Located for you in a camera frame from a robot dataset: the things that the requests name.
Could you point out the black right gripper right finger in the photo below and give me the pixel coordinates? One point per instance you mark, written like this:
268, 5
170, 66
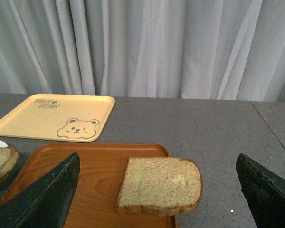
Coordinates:
264, 192

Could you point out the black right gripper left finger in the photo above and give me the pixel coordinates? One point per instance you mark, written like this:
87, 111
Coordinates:
46, 202

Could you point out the yellow bear tray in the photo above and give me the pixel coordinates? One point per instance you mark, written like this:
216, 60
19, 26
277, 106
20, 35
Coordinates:
68, 118

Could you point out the bread slice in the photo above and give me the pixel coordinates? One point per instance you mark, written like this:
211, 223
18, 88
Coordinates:
163, 186
8, 159

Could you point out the brown wooden tray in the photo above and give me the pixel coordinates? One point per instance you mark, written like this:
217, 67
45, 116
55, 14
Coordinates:
101, 175

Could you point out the grey curtain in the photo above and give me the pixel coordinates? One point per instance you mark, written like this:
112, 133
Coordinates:
199, 49

